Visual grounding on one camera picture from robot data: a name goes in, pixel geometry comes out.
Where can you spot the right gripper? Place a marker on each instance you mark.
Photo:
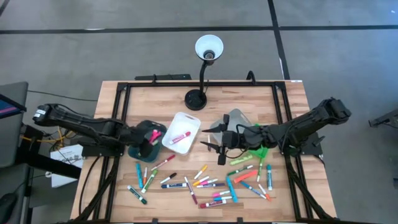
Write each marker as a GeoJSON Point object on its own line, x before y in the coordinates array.
{"type": "Point", "coordinates": [234, 137]}

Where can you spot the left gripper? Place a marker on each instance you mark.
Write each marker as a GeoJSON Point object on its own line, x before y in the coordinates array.
{"type": "Point", "coordinates": [136, 136]}

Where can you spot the pink highlighter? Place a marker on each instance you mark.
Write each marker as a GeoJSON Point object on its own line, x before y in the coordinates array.
{"type": "Point", "coordinates": [156, 134]}
{"type": "Point", "coordinates": [153, 140]}

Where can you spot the purple cap thin marker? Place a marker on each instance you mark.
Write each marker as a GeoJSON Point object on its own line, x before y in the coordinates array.
{"type": "Point", "coordinates": [209, 141]}

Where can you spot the teal plastic bin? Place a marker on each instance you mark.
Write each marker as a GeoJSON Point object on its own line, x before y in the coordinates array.
{"type": "Point", "coordinates": [160, 148]}

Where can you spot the red cap thin marker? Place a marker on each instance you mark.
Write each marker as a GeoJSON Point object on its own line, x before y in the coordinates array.
{"type": "Point", "coordinates": [163, 162]}

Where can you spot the grey plastic bin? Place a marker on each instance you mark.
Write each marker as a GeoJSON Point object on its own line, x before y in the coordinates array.
{"type": "Point", "coordinates": [239, 116]}

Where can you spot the red Expo marker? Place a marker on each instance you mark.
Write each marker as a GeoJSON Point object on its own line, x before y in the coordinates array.
{"type": "Point", "coordinates": [179, 137]}
{"type": "Point", "coordinates": [213, 204]}

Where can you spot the light green highlighter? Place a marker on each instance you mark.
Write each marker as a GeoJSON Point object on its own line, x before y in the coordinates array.
{"type": "Point", "coordinates": [241, 159]}

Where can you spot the white plastic bin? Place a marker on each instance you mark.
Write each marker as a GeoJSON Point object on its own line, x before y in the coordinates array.
{"type": "Point", "coordinates": [183, 124]}

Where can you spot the yellow-orange thin marker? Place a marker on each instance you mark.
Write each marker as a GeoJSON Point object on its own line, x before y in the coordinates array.
{"type": "Point", "coordinates": [201, 171]}

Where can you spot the orange cap thin marker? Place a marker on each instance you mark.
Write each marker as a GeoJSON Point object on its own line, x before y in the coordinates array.
{"type": "Point", "coordinates": [264, 192]}
{"type": "Point", "coordinates": [145, 175]}

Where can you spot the teal highlighter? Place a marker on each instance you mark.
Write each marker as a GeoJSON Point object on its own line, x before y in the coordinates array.
{"type": "Point", "coordinates": [139, 175]}

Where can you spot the green Expo marker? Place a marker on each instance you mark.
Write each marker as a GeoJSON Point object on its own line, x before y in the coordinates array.
{"type": "Point", "coordinates": [239, 170]}
{"type": "Point", "coordinates": [136, 194]}

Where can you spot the green cap white marker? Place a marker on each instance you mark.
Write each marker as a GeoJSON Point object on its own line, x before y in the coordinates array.
{"type": "Point", "coordinates": [149, 181]}

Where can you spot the black cap white marker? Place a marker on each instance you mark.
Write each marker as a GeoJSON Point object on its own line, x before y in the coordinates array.
{"type": "Point", "coordinates": [168, 178]}

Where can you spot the pink cap thin marker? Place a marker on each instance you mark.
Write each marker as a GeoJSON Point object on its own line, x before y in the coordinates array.
{"type": "Point", "coordinates": [221, 193]}
{"type": "Point", "coordinates": [209, 182]}

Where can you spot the green mesh basket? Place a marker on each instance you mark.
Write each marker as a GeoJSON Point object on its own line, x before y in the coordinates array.
{"type": "Point", "coordinates": [260, 153]}

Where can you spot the yellow cap thin marker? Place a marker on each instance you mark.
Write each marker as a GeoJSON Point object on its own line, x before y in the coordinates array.
{"type": "Point", "coordinates": [200, 180]}

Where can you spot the orange highlighter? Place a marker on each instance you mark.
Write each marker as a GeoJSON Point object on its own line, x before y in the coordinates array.
{"type": "Point", "coordinates": [245, 176]}

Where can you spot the purple label white marker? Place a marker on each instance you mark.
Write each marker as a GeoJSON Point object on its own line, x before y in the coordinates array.
{"type": "Point", "coordinates": [211, 185]}

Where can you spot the light green thin marker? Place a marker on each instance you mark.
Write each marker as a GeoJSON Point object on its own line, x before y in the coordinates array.
{"type": "Point", "coordinates": [259, 169]}

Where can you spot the light blue Sharpie highlighter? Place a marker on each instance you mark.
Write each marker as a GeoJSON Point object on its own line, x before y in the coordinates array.
{"type": "Point", "coordinates": [231, 189]}

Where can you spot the dark blue Expo marker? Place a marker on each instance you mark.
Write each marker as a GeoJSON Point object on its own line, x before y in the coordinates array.
{"type": "Point", "coordinates": [174, 185]}

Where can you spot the magenta thin marker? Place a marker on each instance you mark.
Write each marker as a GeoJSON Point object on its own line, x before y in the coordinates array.
{"type": "Point", "coordinates": [191, 190]}

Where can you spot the light blue cap thin marker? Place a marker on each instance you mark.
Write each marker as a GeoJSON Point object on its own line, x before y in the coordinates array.
{"type": "Point", "coordinates": [223, 198]}

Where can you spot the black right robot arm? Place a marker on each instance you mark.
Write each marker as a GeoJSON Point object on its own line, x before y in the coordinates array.
{"type": "Point", "coordinates": [311, 119]}

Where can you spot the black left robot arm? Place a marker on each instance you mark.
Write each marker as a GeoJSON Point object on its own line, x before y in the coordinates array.
{"type": "Point", "coordinates": [87, 126]}

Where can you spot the black power strip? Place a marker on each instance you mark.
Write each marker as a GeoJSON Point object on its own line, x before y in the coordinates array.
{"type": "Point", "coordinates": [163, 76]}

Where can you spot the teal Expo marker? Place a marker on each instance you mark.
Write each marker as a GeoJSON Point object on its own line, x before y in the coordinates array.
{"type": "Point", "coordinates": [269, 177]}

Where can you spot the white paper sheets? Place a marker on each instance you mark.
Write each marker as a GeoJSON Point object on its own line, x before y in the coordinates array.
{"type": "Point", "coordinates": [73, 151]}

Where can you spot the white sticker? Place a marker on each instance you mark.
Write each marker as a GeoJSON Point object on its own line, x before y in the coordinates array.
{"type": "Point", "coordinates": [297, 81]}

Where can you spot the black stand beam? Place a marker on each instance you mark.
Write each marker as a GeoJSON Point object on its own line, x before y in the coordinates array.
{"type": "Point", "coordinates": [53, 164]}

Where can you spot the grey side desk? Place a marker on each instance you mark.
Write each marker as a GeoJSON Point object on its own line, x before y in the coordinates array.
{"type": "Point", "coordinates": [12, 137]}

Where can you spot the laptop with lit screen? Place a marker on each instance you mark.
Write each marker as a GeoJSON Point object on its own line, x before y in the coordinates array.
{"type": "Point", "coordinates": [9, 107]}

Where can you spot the black computer mouse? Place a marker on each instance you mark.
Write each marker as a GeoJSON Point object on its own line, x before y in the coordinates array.
{"type": "Point", "coordinates": [7, 205]}

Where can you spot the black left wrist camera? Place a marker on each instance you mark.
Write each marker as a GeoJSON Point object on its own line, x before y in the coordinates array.
{"type": "Point", "coordinates": [145, 150]}

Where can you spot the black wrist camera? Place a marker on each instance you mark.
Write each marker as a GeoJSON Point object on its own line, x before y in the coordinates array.
{"type": "Point", "coordinates": [145, 150]}
{"type": "Point", "coordinates": [221, 158]}

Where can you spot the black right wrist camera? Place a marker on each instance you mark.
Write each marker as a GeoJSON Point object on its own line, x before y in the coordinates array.
{"type": "Point", "coordinates": [221, 158]}

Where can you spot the black aluminium table frame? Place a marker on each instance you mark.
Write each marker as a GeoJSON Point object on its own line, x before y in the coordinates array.
{"type": "Point", "coordinates": [202, 84]}

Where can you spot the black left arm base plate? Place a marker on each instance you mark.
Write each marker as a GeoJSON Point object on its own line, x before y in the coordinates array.
{"type": "Point", "coordinates": [93, 152]}

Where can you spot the black frame bracket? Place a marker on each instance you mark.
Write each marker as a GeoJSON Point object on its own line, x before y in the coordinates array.
{"type": "Point", "coordinates": [239, 220]}
{"type": "Point", "coordinates": [154, 221]}

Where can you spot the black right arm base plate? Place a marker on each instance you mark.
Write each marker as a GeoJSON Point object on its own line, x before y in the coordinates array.
{"type": "Point", "coordinates": [314, 147]}

